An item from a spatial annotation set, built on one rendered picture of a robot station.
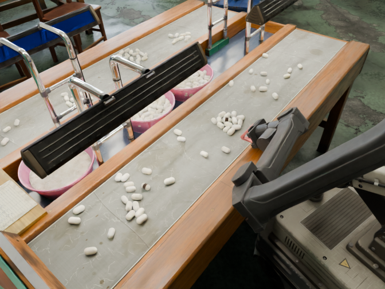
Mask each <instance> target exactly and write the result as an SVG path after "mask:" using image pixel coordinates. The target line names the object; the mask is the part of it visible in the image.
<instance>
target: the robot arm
mask: <svg viewBox="0 0 385 289"><path fill-rule="evenodd" d="M309 124H310V123H309V122H308V121H307V119H306V118H305V116H304V115H303V114H302V113H301V112H300V110H299V109H298V108H297V107H293V108H292V107H290V108H289V109H287V110H285V111H284V112H282V113H280V115H279V116H278V117H277V120H275V121H272V122H269V123H267V122H266V121H265V119H260V120H257V121H256V122H255V123H254V124H252V125H251V126H250V127H249V128H248V129H247V130H246V131H245V132H244V133H243V134H242V135H241V136H240V137H241V139H242V140H245V141H248V142H250V143H251V146H252V148H253V149H256V148H259V149H260V150H261V151H263V154H262V155H261V157H260V159H259V160H258V162H257V163H256V165H255V164H254V163H253V162H252V161H250V162H248V163H246V164H244V165H242V166H241V167H240V168H239V169H238V170H237V172H236V173H235V175H234V176H233V178H232V179H231V181H232V182H233V184H234V186H233V189H232V206H233V207H234V208H236V210H237V211H238V212H239V213H240V215H241V216H242V217H245V218H246V222H247V223H248V224H249V225H250V226H251V227H252V229H253V230H254V232H255V233H258V232H261V231H264V230H265V227H266V224H267V222H269V220H271V219H272V218H273V217H274V216H276V215H278V214H279V213H281V212H283V211H285V210H287V209H289V208H291V207H293V206H295V205H298V204H300V203H302V202H304V201H306V200H309V199H311V198H313V197H315V196H318V195H320V194H322V193H325V192H327V191H329V190H331V189H334V188H336V187H338V186H340V185H342V184H345V183H347V182H349V181H351V180H353V179H356V178H358V177H361V176H363V175H365V174H367V173H370V172H372V171H374V170H376V169H378V168H381V167H383V166H385V119H383V120H382V121H381V122H380V123H378V124H377V125H375V126H374V127H373V128H371V129H369V130H368V131H366V132H364V133H362V134H360V135H359V136H357V137H355V138H353V139H351V140H349V141H347V142H345V143H343V144H341V145H339V146H337V147H336V148H334V149H332V150H330V151H328V152H326V153H325V154H323V155H321V156H319V157H317V158H315V159H313V160H311V161H309V162H307V163H305V164H303V165H302V166H300V167H298V168H296V169H294V170H292V171H290V172H288V173H286V174H284V175H282V176H281V177H279V178H278V175H279V173H280V171H281V169H282V167H283V165H284V163H285V161H286V159H287V157H288V155H289V153H290V151H291V149H292V147H293V145H294V143H295V142H296V140H297V138H298V137H299V136H300V135H303V134H304V133H306V132H307V131H308V130H309V128H308V127H309ZM245 135H247V137H245Z"/></svg>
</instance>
